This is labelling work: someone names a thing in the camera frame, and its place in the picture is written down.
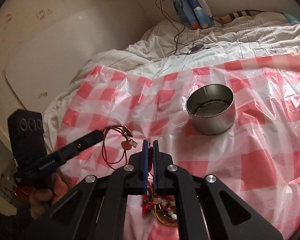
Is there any striped pillow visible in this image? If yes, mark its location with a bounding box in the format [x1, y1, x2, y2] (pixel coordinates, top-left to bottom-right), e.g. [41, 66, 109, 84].
[214, 9, 263, 26]

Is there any round silver metal tin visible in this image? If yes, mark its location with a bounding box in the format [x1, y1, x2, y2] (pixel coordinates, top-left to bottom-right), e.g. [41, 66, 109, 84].
[186, 84, 236, 136]

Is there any white striped duvet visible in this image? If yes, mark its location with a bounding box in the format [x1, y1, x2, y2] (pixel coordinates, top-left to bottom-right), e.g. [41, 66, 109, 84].
[44, 12, 300, 152]

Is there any red cord pendant necklace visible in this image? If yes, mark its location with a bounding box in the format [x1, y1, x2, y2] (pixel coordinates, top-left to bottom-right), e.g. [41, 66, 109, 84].
[101, 125, 138, 170]

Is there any black charging cable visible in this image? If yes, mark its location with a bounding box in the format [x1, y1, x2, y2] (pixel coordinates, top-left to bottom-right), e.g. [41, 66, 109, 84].
[154, 0, 211, 56]

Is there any pile of beaded bracelets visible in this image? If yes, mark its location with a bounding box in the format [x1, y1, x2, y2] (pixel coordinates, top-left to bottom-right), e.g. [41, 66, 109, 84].
[141, 144, 179, 228]

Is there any round grey charger pad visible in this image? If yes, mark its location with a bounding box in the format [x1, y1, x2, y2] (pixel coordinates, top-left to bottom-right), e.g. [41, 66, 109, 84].
[187, 44, 204, 55]

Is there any light blue plastic bag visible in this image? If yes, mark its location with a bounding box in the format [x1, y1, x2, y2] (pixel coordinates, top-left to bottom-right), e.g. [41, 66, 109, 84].
[282, 12, 300, 25]

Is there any pink checkered plastic sheet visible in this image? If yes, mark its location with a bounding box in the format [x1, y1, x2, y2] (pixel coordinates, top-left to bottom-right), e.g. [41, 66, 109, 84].
[52, 54, 300, 238]

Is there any blue cartoon curtain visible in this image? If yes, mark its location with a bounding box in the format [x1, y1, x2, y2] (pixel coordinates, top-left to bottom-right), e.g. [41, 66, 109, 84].
[173, 0, 215, 30]

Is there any white headboard panel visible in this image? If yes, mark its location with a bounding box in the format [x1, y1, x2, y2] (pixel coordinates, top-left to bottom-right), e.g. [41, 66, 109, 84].
[5, 0, 152, 113]

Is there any person's left hand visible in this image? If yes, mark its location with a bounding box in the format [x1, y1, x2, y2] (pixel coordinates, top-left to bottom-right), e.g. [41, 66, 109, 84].
[30, 173, 68, 219]

